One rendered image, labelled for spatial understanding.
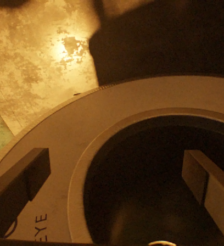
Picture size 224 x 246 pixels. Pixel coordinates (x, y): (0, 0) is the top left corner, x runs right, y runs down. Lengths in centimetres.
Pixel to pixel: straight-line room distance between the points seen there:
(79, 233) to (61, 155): 24
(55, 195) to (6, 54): 99
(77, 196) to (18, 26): 98
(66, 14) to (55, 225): 95
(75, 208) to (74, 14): 91
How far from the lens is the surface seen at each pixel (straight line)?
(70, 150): 57
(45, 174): 17
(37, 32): 116
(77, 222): 43
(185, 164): 17
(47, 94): 130
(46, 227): 46
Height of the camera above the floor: 103
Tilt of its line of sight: 51 degrees down
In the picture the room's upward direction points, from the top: 174 degrees counter-clockwise
